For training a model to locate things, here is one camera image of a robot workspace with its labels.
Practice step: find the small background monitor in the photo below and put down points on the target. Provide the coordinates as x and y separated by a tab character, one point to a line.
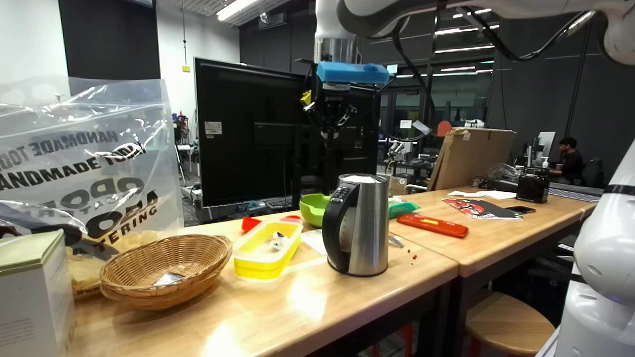
547	146

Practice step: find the yellow plastic container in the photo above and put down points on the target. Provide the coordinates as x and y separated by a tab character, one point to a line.
265	255

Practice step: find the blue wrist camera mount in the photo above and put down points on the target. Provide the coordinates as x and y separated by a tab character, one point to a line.
353	75

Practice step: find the black boxy device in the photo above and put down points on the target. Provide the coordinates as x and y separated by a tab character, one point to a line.
533	188

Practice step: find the brown cardboard box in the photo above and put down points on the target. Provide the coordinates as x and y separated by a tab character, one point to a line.
470	160

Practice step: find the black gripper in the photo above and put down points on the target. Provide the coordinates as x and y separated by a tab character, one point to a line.
347	100

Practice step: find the silver wrapper in basket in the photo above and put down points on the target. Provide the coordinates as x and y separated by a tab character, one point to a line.
168	279

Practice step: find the black pole with yellow tag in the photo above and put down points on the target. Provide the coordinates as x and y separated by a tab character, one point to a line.
311	160

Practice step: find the red and black magazine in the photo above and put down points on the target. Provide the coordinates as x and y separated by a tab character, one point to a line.
480	208

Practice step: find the tan wicker plate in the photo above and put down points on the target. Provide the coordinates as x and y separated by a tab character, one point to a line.
83	275

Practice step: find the white box with green lid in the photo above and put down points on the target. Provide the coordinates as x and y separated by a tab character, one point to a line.
31	299

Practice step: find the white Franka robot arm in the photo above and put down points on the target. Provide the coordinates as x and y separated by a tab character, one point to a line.
597	251

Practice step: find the green plastic bowl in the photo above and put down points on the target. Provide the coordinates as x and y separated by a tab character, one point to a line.
315	209

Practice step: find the brown wicker basket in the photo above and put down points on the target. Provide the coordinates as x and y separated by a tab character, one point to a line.
166	265

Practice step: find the black phone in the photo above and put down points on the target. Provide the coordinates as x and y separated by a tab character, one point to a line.
521	209

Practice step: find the stainless steel electric kettle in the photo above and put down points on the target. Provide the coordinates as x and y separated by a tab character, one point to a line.
360	229

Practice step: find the clear printed plastic bag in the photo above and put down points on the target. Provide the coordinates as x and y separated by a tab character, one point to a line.
87	166

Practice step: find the silver metal fork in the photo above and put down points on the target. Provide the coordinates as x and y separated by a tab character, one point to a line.
396	243

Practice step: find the seated person in black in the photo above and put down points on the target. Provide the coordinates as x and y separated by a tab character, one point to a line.
569	164

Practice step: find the white paper sheet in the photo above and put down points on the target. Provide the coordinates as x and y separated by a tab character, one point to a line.
487	196

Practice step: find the ceiling light strip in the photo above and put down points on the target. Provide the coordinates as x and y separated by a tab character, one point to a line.
235	9

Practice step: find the large black monitor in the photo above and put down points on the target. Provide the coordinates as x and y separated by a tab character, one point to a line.
259	140

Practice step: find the small red plastic piece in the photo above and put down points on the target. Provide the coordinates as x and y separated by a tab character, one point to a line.
251	225

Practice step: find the small white item in container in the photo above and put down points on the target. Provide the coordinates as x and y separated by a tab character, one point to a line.
277	243

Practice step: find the round wooden stool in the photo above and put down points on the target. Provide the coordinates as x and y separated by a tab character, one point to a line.
507	325

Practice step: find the green flat lid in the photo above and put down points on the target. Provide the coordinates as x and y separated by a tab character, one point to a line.
402	209

